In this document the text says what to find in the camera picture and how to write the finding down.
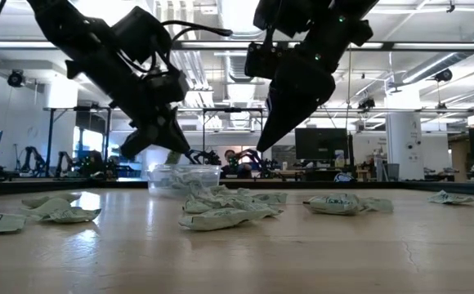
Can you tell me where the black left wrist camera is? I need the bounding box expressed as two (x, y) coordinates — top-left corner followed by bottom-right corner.
(145, 67), (190, 104)

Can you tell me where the thin hanging cable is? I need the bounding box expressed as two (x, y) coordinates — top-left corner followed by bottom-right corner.
(345, 44), (352, 130)

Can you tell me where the black looped camera cable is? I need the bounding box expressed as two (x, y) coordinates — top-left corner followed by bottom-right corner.
(161, 19), (234, 56)

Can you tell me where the person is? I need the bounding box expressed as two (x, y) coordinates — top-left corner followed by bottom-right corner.
(220, 149), (255, 180)

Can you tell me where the white round column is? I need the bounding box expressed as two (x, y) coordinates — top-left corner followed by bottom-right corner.
(385, 87), (425, 181)

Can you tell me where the black background rig frame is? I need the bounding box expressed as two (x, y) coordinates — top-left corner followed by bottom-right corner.
(42, 105), (114, 180)
(201, 107), (265, 164)

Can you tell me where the wooden cabinet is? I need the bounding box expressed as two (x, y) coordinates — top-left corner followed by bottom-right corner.
(448, 133), (471, 184)

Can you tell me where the clear plastic container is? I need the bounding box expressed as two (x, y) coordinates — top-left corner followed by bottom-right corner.
(146, 163), (223, 200)

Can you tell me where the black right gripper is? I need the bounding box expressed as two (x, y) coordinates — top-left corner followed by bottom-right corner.
(256, 52), (337, 152)

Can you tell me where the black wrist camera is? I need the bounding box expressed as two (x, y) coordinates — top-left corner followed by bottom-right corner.
(145, 67), (190, 104)
(244, 40), (288, 81)

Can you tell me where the black computer monitor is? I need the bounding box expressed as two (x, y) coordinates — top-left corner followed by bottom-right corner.
(294, 127), (350, 162)

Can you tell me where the grey trash bin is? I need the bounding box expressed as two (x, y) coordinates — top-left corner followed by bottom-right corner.
(385, 163), (400, 182)

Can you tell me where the silver ventilation duct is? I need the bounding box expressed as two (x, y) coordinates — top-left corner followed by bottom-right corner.
(216, 0), (262, 128)

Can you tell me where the round black ceiling fixture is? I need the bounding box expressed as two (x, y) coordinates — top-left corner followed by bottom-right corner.
(434, 68), (454, 83)
(7, 69), (26, 88)
(357, 96), (377, 111)

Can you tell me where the blue white bag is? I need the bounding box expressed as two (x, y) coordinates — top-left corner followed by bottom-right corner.
(333, 171), (357, 184)

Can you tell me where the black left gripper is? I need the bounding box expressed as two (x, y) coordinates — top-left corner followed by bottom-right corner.
(97, 69), (191, 160)

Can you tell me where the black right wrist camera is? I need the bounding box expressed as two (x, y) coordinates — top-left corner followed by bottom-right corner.
(244, 40), (288, 81)

